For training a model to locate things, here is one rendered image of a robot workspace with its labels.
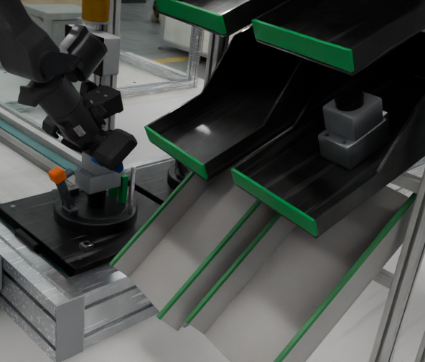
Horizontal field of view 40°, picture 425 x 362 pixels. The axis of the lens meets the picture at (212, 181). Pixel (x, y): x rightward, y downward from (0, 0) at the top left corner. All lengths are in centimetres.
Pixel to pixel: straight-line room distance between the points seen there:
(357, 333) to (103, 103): 56
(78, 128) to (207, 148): 27
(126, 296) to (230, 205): 23
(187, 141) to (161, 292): 20
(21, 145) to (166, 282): 71
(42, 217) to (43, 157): 33
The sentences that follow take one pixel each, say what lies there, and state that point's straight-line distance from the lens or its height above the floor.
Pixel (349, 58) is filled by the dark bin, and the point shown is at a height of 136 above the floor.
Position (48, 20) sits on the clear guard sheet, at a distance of 134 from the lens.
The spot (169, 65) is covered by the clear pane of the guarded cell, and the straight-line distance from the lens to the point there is 235.
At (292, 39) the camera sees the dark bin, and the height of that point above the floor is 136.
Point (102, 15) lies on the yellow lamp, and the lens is 112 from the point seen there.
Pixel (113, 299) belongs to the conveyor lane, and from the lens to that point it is 89.
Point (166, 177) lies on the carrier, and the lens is 118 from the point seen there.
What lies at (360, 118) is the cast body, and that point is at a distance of 62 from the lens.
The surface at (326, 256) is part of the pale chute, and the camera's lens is 71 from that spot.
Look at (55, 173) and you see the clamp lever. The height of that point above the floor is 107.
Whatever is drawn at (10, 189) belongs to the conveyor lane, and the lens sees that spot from 124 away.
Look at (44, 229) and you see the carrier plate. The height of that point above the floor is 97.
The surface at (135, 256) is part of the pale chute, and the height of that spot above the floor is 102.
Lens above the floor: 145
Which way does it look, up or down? 24 degrees down
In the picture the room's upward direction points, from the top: 7 degrees clockwise
